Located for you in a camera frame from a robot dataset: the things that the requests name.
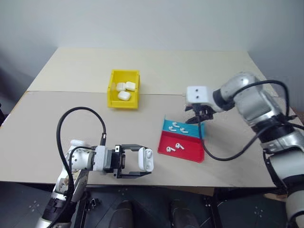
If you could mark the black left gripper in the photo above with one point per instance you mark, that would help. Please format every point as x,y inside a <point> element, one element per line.
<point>118,160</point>

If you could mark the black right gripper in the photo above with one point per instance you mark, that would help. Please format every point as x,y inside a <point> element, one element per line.
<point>207,112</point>

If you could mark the white earbud case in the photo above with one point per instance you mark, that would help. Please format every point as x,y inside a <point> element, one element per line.
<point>120,86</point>
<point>145,160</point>
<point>130,86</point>
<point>124,96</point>

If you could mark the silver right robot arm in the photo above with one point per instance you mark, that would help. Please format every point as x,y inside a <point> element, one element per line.
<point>255,101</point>

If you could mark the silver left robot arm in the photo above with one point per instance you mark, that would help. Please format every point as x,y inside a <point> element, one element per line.
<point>79,161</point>

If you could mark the closed white earbud case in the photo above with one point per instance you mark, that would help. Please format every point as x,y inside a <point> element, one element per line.
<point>120,86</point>
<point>124,96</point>
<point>130,86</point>

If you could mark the yellow plastic bin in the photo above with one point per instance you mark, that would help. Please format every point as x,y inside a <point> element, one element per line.
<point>112,95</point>

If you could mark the teal plastic tray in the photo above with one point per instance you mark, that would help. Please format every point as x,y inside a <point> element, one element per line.
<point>192,130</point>

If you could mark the white earbud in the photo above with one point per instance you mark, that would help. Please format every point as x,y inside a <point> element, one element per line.
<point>176,124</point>
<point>171,129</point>
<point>169,149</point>
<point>178,145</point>
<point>183,130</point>

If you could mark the red plastic tray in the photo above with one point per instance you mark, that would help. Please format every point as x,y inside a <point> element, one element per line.
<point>187,152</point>

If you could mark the dark rounded shape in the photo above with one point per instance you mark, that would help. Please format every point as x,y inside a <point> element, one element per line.
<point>122,215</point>

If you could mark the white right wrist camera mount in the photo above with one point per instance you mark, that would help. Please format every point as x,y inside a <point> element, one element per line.
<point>197,95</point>

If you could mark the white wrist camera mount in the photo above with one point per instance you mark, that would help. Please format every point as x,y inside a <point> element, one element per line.
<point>197,95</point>
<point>101,158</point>

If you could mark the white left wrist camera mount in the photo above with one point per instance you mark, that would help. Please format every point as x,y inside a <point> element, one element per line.
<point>101,158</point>

